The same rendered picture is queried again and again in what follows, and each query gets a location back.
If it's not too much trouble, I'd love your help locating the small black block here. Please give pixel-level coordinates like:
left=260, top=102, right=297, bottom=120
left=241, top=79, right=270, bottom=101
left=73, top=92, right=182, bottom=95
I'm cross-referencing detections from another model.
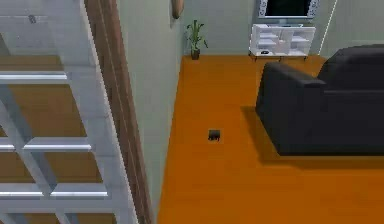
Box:
left=207, top=129, right=222, bottom=142

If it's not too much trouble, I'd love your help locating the green house plant in pot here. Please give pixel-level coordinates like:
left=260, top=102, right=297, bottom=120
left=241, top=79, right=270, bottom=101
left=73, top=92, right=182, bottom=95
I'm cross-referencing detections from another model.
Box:
left=185, top=19, right=209, bottom=61

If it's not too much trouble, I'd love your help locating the brown wooden door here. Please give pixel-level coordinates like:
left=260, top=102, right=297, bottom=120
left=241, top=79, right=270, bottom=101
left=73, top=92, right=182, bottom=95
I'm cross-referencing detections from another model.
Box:
left=83, top=0, right=155, bottom=224

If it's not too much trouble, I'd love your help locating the white shelf unit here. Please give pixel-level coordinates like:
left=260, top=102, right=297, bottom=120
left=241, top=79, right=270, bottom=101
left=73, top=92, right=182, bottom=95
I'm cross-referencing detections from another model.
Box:
left=0, top=0, right=140, bottom=224

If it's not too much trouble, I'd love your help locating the white television stand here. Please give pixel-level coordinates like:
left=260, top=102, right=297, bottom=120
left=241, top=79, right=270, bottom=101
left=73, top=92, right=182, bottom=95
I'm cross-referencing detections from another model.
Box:
left=248, top=23, right=317, bottom=62

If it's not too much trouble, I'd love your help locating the black sofa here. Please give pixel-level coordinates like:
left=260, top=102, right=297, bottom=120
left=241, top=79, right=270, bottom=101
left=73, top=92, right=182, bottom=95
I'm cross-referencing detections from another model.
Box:
left=255, top=43, right=384, bottom=157

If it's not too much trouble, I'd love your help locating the brown oval wall ornament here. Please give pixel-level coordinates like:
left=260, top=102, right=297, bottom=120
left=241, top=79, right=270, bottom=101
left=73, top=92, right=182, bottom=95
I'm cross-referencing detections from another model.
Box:
left=171, top=0, right=185, bottom=20

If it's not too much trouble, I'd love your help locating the television set with white frame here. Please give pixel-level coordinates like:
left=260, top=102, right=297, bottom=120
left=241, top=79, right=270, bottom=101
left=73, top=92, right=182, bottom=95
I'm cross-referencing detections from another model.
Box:
left=257, top=0, right=321, bottom=20

